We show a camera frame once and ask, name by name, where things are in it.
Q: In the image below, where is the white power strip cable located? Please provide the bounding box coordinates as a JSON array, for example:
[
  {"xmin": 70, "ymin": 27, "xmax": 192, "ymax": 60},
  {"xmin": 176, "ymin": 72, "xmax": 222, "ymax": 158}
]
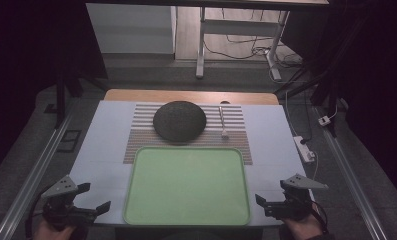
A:
[{"xmin": 311, "ymin": 150, "xmax": 320, "ymax": 183}]

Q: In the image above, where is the person's right hand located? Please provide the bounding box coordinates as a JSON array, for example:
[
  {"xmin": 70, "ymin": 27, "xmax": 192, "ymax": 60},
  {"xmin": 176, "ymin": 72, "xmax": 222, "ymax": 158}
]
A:
[{"xmin": 281, "ymin": 203, "xmax": 324, "ymax": 240}]

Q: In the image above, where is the green plastic tray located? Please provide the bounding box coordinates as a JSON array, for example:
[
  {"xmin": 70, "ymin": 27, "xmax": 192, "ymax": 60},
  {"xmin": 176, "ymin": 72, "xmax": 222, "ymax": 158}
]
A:
[{"xmin": 122, "ymin": 146, "xmax": 252, "ymax": 227}]

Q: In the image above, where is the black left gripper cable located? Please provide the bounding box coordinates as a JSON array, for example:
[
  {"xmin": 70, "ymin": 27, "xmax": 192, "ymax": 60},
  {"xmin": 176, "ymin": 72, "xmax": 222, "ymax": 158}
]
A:
[{"xmin": 24, "ymin": 196, "xmax": 46, "ymax": 239}]

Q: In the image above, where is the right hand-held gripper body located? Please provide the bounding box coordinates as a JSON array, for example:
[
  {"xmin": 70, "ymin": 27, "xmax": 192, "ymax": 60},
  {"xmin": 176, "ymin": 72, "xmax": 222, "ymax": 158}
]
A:
[{"xmin": 263, "ymin": 173, "xmax": 329, "ymax": 222}]

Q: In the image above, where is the black floor cable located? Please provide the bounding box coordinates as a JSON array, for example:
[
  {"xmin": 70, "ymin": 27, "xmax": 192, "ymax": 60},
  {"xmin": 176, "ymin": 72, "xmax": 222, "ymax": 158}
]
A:
[{"xmin": 203, "ymin": 8, "xmax": 304, "ymax": 66}]

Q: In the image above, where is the black metal stand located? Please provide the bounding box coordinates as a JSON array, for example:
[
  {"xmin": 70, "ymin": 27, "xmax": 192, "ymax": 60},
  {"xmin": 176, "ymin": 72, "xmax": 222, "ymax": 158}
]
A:
[
  {"xmin": 274, "ymin": 6, "xmax": 370, "ymax": 138},
  {"xmin": 44, "ymin": 49, "xmax": 107, "ymax": 130}
]

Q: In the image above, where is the dark round plate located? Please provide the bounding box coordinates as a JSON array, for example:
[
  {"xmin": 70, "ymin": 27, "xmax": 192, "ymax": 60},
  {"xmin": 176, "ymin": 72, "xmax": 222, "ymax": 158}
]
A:
[{"xmin": 152, "ymin": 100, "xmax": 208, "ymax": 143}]

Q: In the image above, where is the white desk frame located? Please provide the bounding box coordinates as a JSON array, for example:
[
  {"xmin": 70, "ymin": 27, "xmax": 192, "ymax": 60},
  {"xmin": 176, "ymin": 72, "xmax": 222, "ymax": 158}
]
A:
[{"xmin": 195, "ymin": 6, "xmax": 291, "ymax": 82}]

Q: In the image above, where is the person's left hand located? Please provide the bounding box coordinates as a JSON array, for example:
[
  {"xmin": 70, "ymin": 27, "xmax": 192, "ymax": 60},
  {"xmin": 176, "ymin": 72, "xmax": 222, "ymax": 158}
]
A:
[{"xmin": 31, "ymin": 219, "xmax": 78, "ymax": 240}]

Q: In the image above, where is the white cabinet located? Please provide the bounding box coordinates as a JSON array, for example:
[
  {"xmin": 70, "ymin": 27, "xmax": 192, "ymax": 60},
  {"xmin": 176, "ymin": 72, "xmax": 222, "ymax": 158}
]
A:
[{"xmin": 85, "ymin": 3, "xmax": 178, "ymax": 56}]

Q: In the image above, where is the striped woven placemat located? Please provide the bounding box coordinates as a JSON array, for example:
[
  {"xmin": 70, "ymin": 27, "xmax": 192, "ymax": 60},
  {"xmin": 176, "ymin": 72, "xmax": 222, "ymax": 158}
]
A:
[{"xmin": 122, "ymin": 103, "xmax": 254, "ymax": 166}]

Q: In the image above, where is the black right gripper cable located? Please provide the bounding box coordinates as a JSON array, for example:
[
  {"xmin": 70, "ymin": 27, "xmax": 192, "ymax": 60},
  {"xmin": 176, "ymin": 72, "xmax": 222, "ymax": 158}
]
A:
[{"xmin": 310, "ymin": 199, "xmax": 330, "ymax": 236}]

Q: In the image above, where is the silver fork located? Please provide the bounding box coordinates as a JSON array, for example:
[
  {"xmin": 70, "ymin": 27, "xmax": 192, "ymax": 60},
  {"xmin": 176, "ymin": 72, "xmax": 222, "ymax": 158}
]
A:
[{"xmin": 218, "ymin": 105, "xmax": 230, "ymax": 140}]

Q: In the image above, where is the white power strip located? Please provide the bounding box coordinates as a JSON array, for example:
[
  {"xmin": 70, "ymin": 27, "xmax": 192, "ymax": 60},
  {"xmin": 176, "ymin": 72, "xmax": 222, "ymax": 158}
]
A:
[{"xmin": 292, "ymin": 135, "xmax": 316, "ymax": 164}]

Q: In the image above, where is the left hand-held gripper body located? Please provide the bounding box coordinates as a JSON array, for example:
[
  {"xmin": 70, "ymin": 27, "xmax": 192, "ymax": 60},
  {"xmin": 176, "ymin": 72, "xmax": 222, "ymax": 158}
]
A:
[{"xmin": 40, "ymin": 174, "xmax": 98, "ymax": 232}]

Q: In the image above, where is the metal floor rail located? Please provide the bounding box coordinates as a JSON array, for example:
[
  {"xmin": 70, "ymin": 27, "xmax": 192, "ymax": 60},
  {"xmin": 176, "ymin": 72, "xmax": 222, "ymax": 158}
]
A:
[
  {"xmin": 314, "ymin": 106, "xmax": 389, "ymax": 240},
  {"xmin": 0, "ymin": 109, "xmax": 75, "ymax": 240}
]

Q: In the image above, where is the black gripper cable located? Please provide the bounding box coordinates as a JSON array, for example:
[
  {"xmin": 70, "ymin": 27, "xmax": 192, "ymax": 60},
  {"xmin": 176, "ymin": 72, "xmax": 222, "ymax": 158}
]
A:
[
  {"xmin": 310, "ymin": 199, "xmax": 330, "ymax": 236},
  {"xmin": 24, "ymin": 196, "xmax": 46, "ymax": 239}
]

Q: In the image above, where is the black rectangular floor frame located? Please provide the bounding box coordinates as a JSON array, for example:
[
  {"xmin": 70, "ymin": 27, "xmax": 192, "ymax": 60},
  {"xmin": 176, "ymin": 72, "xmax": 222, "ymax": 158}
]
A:
[{"xmin": 56, "ymin": 129, "xmax": 83, "ymax": 154}]

